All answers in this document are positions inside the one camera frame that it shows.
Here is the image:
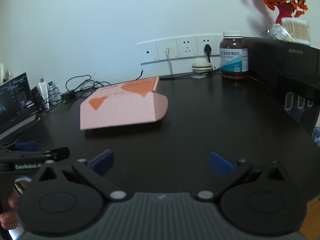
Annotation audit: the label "black laptop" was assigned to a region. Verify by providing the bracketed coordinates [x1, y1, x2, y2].
[0, 73, 37, 141]

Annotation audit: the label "person left hand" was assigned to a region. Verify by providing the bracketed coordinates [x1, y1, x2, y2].
[1, 189, 20, 230]

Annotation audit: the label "pink cardboard box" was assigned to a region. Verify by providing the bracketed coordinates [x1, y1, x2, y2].
[80, 77, 168, 130]

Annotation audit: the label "cotton swab container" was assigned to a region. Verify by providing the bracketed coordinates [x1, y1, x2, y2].
[281, 17, 311, 46]

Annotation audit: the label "brown supplement bottle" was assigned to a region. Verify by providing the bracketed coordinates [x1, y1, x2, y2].
[220, 31, 248, 79]

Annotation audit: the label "white wall socket strip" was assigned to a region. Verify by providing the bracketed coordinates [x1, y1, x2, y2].
[137, 34, 223, 64]

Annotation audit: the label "tangled black cables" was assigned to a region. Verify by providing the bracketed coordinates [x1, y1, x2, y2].
[37, 69, 222, 116]

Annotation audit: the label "black appliance box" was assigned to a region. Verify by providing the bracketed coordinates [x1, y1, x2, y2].
[244, 37, 319, 134]

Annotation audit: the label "black power adapter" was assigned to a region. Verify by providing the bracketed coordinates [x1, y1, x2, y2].
[61, 90, 76, 102]

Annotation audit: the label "round desk grommet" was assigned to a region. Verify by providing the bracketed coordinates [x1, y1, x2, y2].
[191, 74, 207, 79]

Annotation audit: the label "white squeeze tube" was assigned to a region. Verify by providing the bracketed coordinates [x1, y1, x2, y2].
[37, 78, 50, 109]

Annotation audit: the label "clear small bottle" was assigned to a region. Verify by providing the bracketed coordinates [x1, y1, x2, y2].
[48, 81, 61, 106]

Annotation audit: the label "beige tape roll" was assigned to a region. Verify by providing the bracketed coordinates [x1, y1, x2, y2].
[191, 62, 214, 73]

